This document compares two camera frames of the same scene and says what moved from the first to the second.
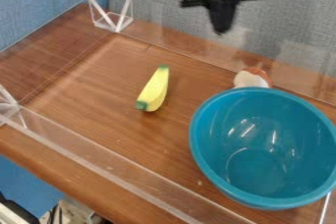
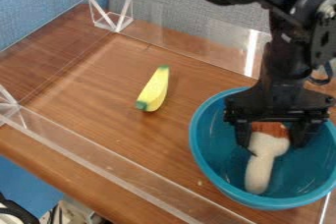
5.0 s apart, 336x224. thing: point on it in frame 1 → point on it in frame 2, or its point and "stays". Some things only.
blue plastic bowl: (262, 146) stays
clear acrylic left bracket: (10, 111) stays
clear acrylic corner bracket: (110, 20) stays
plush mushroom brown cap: (250, 77) → (269, 141)
